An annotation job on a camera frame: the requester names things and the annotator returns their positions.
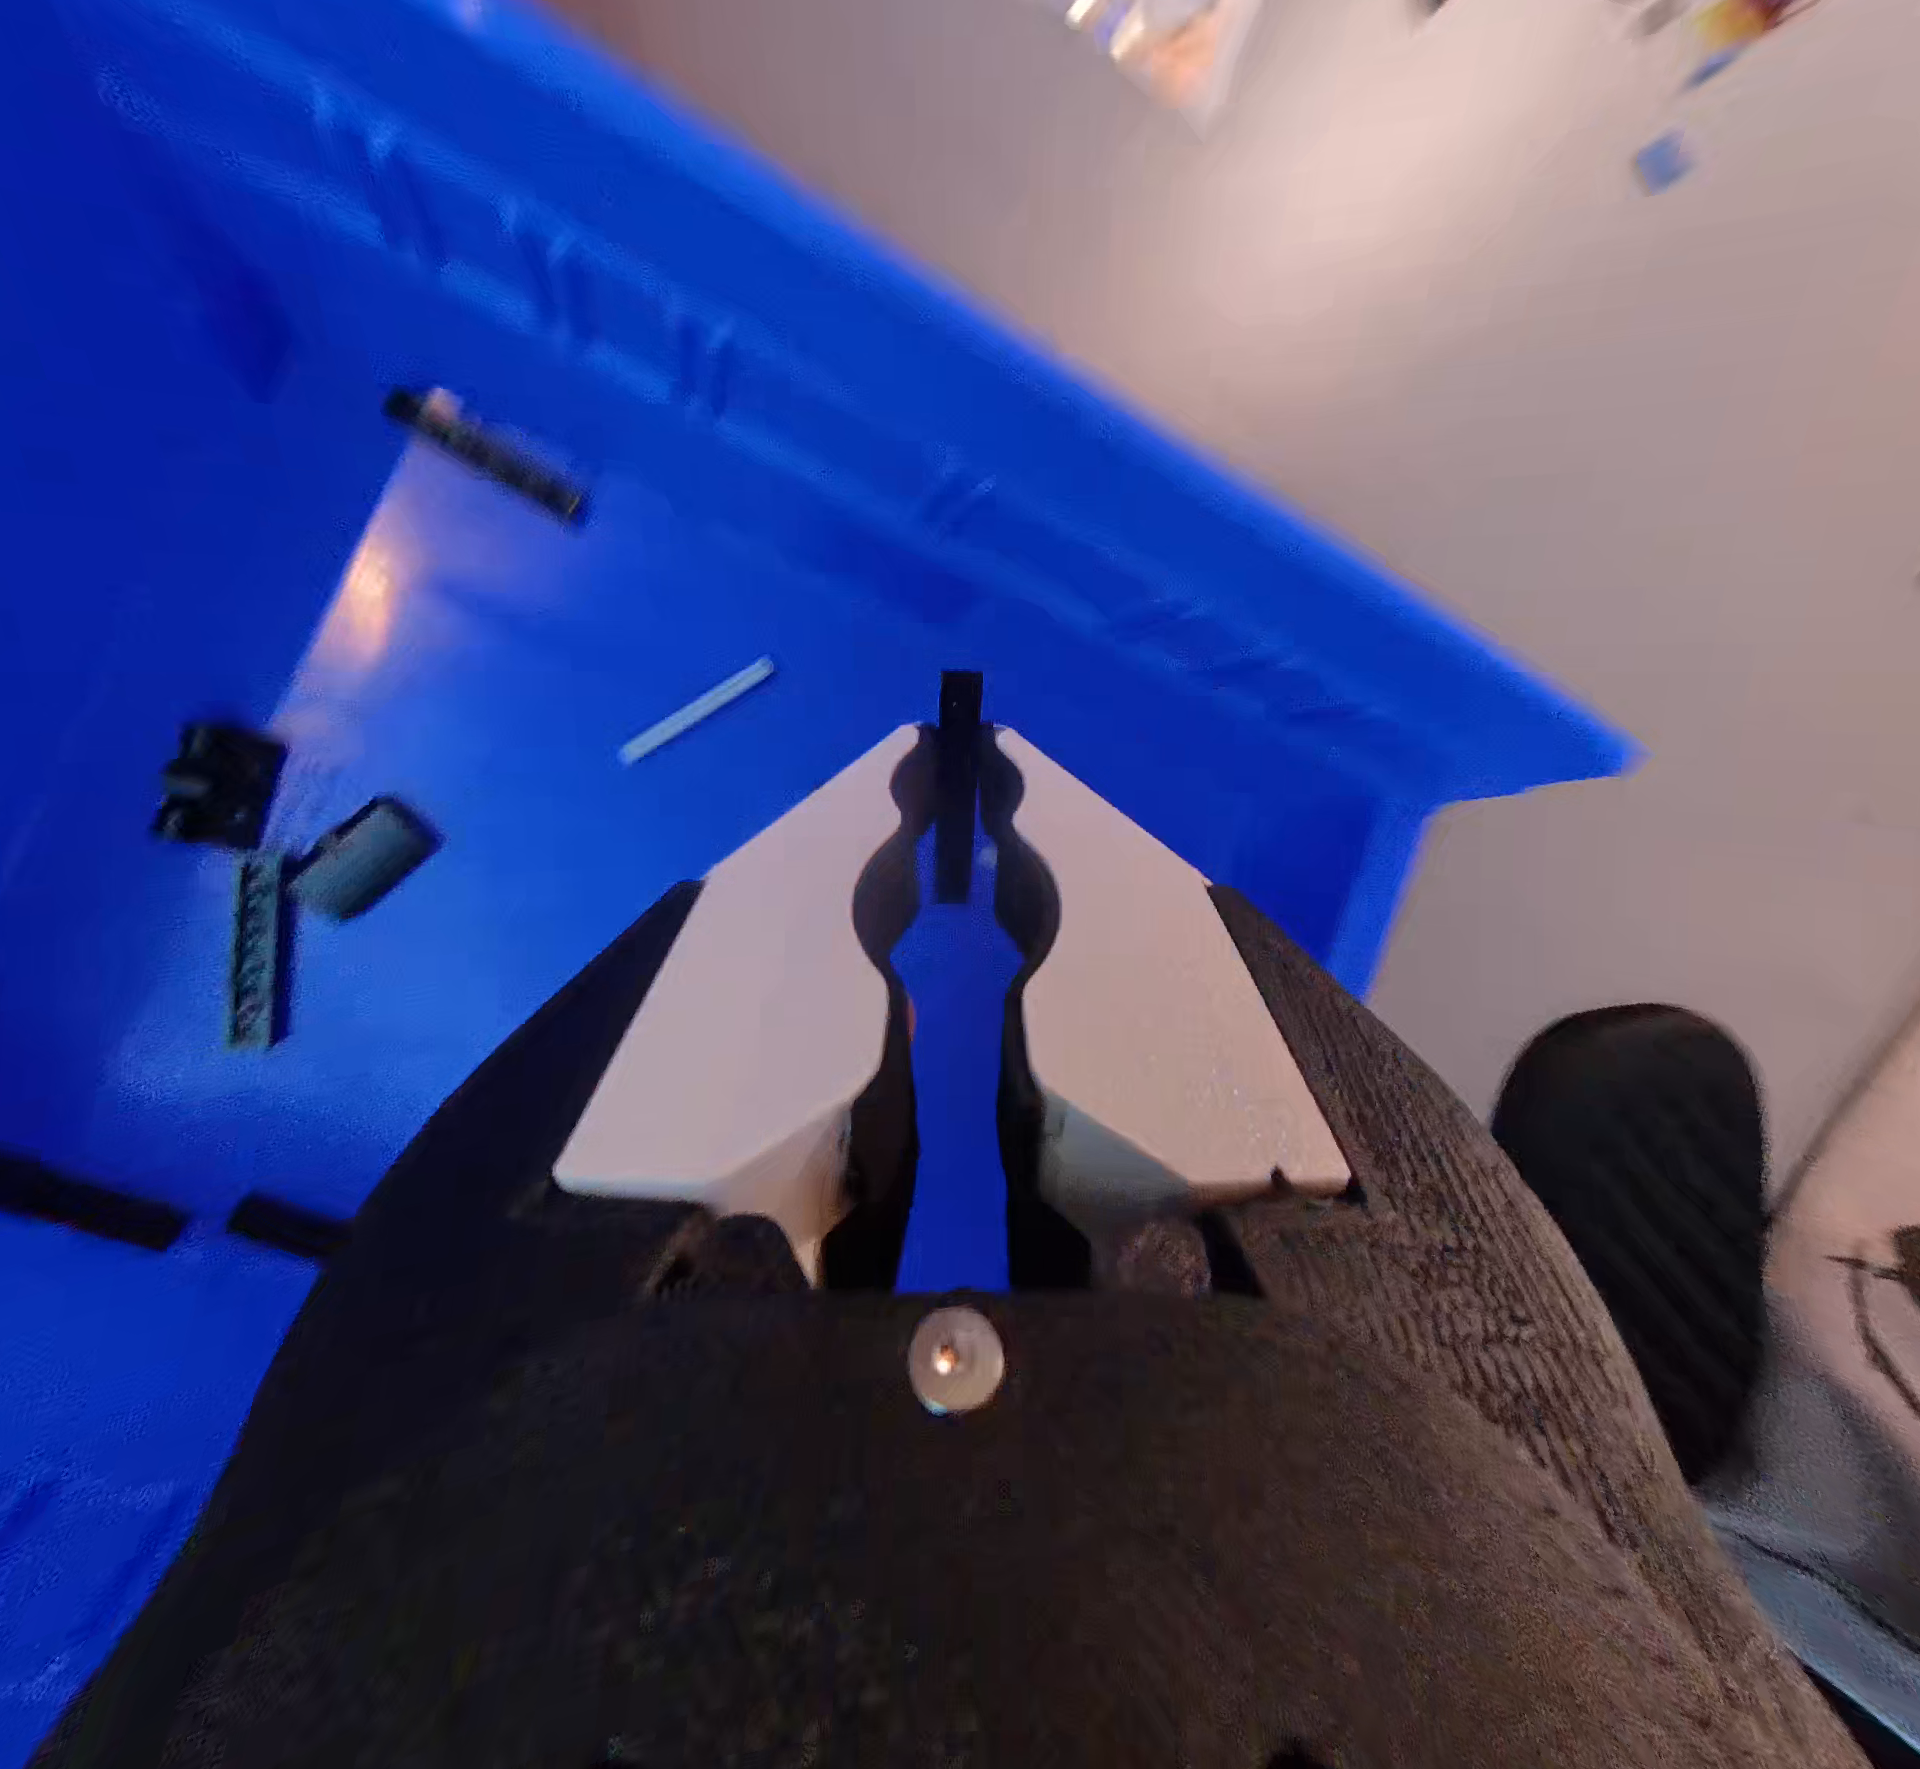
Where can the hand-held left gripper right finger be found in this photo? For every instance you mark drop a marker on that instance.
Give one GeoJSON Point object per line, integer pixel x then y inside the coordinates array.
{"type": "Point", "coordinates": [1185, 1050]}

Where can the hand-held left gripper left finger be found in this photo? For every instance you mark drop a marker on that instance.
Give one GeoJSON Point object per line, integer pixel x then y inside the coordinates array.
{"type": "Point", "coordinates": [719, 1050]}

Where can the long black lego plate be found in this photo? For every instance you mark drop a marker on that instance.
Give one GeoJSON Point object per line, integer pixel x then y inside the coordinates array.
{"type": "Point", "coordinates": [960, 780]}

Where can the black lego pieces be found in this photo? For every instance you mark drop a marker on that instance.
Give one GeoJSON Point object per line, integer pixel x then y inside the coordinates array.
{"type": "Point", "coordinates": [223, 784]}

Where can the blue bin with pieces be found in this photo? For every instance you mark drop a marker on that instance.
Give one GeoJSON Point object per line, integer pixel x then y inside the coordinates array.
{"type": "Point", "coordinates": [750, 374]}

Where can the white lego axle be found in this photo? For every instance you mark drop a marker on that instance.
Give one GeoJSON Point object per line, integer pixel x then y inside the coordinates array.
{"type": "Point", "coordinates": [697, 711]}

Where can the black chair armrest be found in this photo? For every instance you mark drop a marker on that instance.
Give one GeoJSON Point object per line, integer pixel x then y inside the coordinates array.
{"type": "Point", "coordinates": [1635, 1200]}

